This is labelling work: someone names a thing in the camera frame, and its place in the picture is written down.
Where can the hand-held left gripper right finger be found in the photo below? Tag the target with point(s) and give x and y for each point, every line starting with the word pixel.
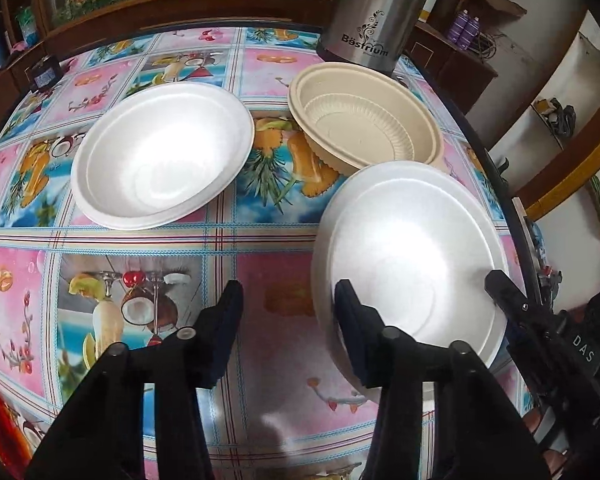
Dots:
pixel 352 335

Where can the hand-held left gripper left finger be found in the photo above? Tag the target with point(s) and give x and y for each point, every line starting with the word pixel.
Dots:
pixel 227 330

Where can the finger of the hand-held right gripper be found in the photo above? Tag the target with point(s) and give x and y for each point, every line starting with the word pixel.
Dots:
pixel 505 295

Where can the white foam bowl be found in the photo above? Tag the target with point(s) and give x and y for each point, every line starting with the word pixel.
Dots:
pixel 165 155
pixel 415 260

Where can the large beige plastic bowl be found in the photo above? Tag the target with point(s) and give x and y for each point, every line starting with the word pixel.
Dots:
pixel 365 125

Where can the printed fruit tablecloth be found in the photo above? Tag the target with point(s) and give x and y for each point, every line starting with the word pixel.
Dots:
pixel 280 270

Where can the purple spray can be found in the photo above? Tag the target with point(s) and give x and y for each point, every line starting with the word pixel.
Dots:
pixel 457 30
pixel 472 34

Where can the cardboard box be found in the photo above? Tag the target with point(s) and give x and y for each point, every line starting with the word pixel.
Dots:
pixel 500 0

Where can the small black device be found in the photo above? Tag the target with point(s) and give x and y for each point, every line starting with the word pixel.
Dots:
pixel 44 75

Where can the stainless steel thermos jug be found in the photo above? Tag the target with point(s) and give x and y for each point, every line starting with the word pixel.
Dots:
pixel 370 10

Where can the pink cloth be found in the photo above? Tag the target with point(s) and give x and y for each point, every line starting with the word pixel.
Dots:
pixel 20 49

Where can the green bottle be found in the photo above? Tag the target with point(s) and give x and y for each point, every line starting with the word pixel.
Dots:
pixel 28 27

